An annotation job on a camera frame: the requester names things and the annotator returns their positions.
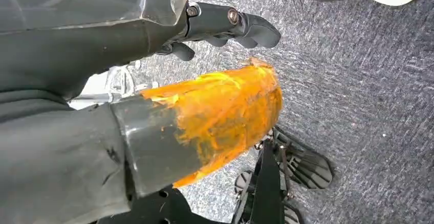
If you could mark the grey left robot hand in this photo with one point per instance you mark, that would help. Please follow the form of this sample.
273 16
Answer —
67 154

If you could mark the black robot leg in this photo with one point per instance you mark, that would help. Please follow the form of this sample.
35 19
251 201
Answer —
268 188

